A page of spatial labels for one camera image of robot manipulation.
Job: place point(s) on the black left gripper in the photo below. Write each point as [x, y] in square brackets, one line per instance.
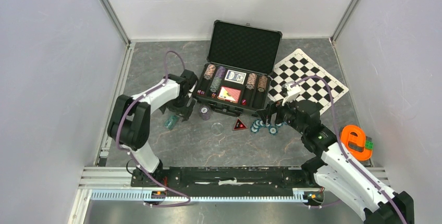
[184, 111]

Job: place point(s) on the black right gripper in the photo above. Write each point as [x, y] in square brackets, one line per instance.
[278, 108]

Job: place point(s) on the brown poker chip stack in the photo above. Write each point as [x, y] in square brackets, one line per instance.
[262, 83]

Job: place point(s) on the orange blue poker chip stack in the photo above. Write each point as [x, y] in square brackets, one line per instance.
[251, 81]

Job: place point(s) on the green yellow blue chip stack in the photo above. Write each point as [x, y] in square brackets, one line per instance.
[215, 84]

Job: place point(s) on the pink poker chip stack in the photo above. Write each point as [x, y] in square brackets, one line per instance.
[209, 72]

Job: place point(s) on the purple poker chip stack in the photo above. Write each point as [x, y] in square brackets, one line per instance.
[220, 72]

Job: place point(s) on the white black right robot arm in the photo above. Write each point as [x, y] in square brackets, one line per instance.
[335, 169]

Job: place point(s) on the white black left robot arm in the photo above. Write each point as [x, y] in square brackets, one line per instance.
[130, 121]

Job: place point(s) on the green 50 chip lower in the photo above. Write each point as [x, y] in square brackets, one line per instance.
[273, 130]

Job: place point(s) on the teal poker chip stack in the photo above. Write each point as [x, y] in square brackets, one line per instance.
[171, 122]

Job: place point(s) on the black red all-in triangle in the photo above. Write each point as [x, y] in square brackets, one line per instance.
[239, 125]

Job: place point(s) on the red playing card deck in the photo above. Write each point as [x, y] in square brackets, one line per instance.
[229, 94]

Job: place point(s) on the clear dealer button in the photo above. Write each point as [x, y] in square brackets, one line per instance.
[217, 128]

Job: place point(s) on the blue playing card deck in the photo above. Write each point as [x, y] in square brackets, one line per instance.
[235, 76]

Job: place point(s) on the black poker case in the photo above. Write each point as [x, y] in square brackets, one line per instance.
[243, 48]

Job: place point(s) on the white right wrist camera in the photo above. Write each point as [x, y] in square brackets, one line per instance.
[290, 91]

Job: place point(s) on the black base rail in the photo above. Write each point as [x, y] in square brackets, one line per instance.
[210, 183]

